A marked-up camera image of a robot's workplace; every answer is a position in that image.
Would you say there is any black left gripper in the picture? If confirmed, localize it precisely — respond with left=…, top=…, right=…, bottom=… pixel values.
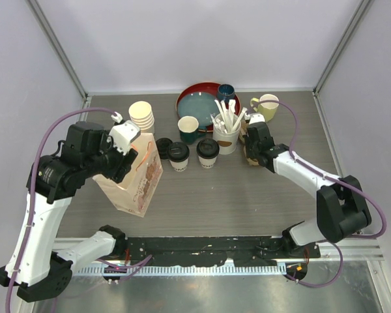
left=83, top=130, right=138, bottom=183

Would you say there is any brown cardboard cup carrier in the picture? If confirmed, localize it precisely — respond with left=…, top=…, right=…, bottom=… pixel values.
left=239, top=120, right=259, bottom=166

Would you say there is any black cup lid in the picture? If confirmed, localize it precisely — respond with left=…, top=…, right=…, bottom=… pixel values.
left=167, top=142, right=190, bottom=162
left=196, top=138, right=220, bottom=159

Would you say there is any stack of white paper cups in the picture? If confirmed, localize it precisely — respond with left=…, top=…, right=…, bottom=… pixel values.
left=128, top=101, right=155, bottom=134

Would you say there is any brown paper takeout bag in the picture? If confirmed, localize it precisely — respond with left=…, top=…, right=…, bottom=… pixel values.
left=93, top=133, right=163, bottom=217

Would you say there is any white paper cup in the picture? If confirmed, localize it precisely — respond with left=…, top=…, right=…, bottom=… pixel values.
left=198, top=156, right=217, bottom=169
left=170, top=159, right=188, bottom=172

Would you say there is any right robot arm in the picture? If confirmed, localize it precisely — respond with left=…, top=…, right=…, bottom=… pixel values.
left=244, top=122, right=372, bottom=258

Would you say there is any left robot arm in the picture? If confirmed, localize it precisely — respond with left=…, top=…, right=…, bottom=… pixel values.
left=0, top=121, right=140, bottom=303

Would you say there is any light green ceramic mug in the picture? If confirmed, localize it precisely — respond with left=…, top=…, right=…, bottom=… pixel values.
left=250, top=94, right=279, bottom=122

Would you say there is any white straw holder tin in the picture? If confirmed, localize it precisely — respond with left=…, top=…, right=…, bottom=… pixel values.
left=212, top=114, right=241, bottom=155

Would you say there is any dark blue ceramic cup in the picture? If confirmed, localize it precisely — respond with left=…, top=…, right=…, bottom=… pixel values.
left=216, top=84, right=235, bottom=102

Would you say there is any red round tray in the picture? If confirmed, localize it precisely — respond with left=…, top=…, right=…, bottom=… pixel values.
left=176, top=82, right=242, bottom=134

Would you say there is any blue ceramic plate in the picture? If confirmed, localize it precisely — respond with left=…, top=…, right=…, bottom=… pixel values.
left=177, top=91, right=219, bottom=127

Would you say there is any dark green ceramic mug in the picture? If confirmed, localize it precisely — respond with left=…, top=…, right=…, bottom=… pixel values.
left=177, top=116, right=207, bottom=145

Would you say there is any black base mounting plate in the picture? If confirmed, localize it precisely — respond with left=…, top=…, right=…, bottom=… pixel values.
left=87, top=235, right=322, bottom=267

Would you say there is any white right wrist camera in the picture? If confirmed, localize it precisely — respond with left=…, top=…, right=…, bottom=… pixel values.
left=244, top=113, right=266, bottom=125

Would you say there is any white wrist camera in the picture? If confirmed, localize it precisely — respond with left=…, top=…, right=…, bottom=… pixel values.
left=109, top=112, right=141, bottom=156
left=244, top=113, right=266, bottom=125

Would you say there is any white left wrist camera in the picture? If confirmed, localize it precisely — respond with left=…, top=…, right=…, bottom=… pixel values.
left=109, top=112, right=141, bottom=156

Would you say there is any aluminium frame rail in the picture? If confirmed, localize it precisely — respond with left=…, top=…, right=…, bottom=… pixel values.
left=70, top=236, right=384, bottom=279

